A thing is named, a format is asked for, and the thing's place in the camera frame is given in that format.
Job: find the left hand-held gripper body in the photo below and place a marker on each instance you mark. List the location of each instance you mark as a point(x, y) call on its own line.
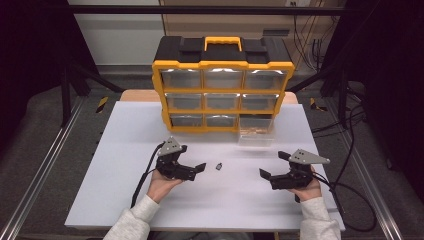
point(173, 166)

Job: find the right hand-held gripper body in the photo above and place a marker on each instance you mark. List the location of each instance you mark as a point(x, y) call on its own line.
point(293, 178)

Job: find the clear plastic drawer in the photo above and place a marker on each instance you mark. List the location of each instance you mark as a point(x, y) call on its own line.
point(256, 135)

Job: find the yellow black drawer organizer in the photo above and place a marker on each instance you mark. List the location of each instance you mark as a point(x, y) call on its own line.
point(221, 51)

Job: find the person's right hand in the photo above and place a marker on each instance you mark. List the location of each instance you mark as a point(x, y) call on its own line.
point(310, 191)

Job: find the person's left hand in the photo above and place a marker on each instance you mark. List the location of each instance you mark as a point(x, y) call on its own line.
point(160, 188)

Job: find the black metal stand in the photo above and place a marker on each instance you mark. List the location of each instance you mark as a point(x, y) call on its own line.
point(343, 100)
point(65, 100)

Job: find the grid of clear drawers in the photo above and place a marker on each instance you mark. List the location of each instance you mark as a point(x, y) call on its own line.
point(221, 78)

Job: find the black curtain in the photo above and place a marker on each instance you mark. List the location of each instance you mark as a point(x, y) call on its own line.
point(390, 66)
point(30, 50)

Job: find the aluminium floor rail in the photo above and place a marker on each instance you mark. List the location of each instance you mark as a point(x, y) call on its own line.
point(361, 173)
point(43, 163)

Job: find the grey wall vent plate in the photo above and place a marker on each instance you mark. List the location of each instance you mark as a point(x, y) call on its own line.
point(276, 32)

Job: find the black horizontal frame bar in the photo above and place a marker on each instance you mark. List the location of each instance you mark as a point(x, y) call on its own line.
point(200, 10)

